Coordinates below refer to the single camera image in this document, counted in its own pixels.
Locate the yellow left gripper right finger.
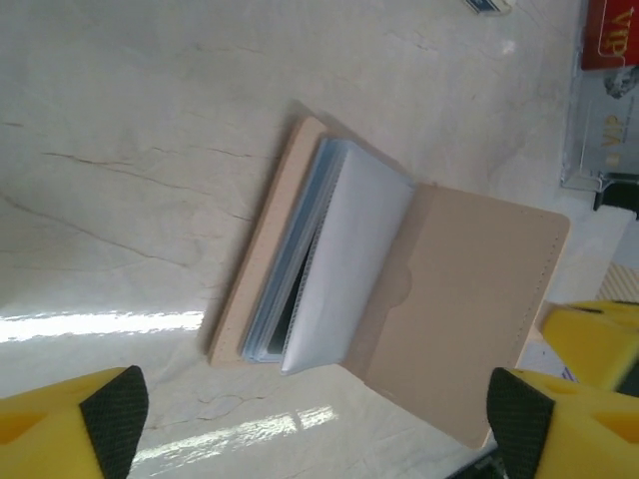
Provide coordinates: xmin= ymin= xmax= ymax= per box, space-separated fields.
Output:
xmin=486 ymin=367 xmax=639 ymax=479

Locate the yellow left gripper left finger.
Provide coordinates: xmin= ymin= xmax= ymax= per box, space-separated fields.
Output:
xmin=0 ymin=365 xmax=150 ymax=479

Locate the clear acrylic card stand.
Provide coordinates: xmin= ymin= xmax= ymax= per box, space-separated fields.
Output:
xmin=558 ymin=0 xmax=639 ymax=195

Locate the red VIP card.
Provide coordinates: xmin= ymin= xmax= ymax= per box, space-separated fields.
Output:
xmin=580 ymin=0 xmax=639 ymax=75

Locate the blue playing card box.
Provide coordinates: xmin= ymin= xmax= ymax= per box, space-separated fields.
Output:
xmin=459 ymin=0 xmax=519 ymax=15

